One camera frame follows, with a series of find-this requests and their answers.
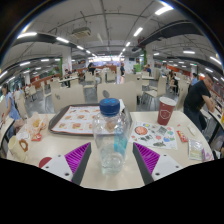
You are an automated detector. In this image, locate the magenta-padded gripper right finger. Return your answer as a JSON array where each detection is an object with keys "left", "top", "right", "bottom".
[{"left": 132, "top": 142, "right": 183, "bottom": 185}]

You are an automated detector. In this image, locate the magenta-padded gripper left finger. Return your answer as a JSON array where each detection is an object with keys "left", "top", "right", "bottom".
[{"left": 41, "top": 142, "right": 92, "bottom": 185}]

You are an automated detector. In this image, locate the clear blue-capped water bottle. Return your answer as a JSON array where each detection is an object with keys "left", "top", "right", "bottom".
[{"left": 92, "top": 97, "right": 131, "bottom": 176}]

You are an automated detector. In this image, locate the colourful printed flyer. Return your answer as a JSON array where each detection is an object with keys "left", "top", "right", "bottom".
[{"left": 128, "top": 121, "right": 179, "bottom": 150}]

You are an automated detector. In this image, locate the flat round red coaster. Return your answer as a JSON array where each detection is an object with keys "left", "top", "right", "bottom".
[{"left": 38, "top": 156, "right": 53, "bottom": 169}]

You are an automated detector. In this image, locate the brown tray with paper liner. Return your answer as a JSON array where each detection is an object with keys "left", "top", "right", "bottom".
[{"left": 48, "top": 103, "right": 133, "bottom": 136}]

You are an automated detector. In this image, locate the red sauce packet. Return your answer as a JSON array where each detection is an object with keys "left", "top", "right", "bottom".
[
  {"left": 176, "top": 130, "right": 190, "bottom": 144},
  {"left": 31, "top": 132, "right": 43, "bottom": 142}
]

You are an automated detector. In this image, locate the red paper cup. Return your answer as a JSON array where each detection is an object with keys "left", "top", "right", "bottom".
[{"left": 156, "top": 96, "right": 177, "bottom": 127}]

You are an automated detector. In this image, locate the clear plastic packet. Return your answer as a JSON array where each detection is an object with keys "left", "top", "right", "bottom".
[{"left": 188, "top": 138, "right": 205, "bottom": 162}]

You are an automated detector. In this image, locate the cream chair with round hole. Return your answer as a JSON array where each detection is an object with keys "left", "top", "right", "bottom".
[
  {"left": 96, "top": 81, "right": 138, "bottom": 113},
  {"left": 50, "top": 84, "right": 86, "bottom": 113}
]

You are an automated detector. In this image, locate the pink bag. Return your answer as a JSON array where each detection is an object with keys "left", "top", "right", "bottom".
[{"left": 12, "top": 118, "right": 26, "bottom": 134}]

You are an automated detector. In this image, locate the group of cream chairs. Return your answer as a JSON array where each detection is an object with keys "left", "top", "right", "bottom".
[{"left": 19, "top": 66, "right": 188, "bottom": 108}]

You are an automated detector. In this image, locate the ceiling air conditioner unit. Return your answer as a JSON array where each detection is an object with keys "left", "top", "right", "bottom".
[{"left": 70, "top": 26, "right": 92, "bottom": 38}]

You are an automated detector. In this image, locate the group of ceiling lights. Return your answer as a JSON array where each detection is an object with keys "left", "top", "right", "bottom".
[{"left": 0, "top": 4, "right": 224, "bottom": 81}]

